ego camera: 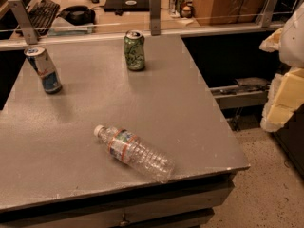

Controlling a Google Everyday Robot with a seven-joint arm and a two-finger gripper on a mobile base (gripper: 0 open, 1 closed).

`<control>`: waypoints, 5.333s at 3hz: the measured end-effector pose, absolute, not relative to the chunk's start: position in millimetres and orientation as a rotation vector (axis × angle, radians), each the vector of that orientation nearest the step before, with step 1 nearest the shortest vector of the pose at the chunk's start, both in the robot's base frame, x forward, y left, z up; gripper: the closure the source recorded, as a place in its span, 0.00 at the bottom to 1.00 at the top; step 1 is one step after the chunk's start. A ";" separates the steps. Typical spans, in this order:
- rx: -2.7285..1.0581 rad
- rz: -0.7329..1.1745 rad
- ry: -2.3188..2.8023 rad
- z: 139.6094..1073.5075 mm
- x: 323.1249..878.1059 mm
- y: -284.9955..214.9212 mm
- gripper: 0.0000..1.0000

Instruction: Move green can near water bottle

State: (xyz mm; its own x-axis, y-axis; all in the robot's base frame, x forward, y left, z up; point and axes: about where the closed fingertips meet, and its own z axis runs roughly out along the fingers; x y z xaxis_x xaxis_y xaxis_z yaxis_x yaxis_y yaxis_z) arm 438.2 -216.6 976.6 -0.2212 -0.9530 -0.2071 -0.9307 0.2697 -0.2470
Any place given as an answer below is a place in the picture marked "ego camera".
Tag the cardboard box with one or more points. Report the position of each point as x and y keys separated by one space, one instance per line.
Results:
x=218 y=12

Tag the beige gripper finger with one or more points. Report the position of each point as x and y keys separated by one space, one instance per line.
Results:
x=272 y=42
x=285 y=97

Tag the metal bracket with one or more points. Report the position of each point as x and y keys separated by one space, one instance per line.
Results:
x=19 y=11
x=265 y=17
x=155 y=17

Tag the drawer handle knob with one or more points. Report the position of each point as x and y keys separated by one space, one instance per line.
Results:
x=124 y=222

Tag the black keyboard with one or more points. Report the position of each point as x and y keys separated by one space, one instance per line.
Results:
x=42 y=15

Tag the metal bracket left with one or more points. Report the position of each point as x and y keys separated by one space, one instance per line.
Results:
x=19 y=11

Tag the red bull can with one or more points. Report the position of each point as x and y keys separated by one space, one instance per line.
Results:
x=42 y=64

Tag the metal bracket right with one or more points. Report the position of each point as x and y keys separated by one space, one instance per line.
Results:
x=265 y=17

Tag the black laptop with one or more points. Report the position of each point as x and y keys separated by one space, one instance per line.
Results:
x=126 y=5

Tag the metal bracket middle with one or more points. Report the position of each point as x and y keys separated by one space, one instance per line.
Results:
x=155 y=17

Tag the green soda can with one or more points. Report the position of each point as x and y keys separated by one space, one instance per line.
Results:
x=133 y=50

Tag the clear plastic water bottle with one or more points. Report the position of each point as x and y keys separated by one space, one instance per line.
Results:
x=128 y=148

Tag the metal shelf rail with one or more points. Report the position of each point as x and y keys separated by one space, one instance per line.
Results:
x=243 y=93

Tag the silver can on desk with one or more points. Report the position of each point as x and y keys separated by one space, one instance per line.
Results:
x=175 y=7

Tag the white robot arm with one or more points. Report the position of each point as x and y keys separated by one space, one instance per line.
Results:
x=291 y=51

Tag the black headphones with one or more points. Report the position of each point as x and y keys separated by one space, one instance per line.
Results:
x=78 y=15

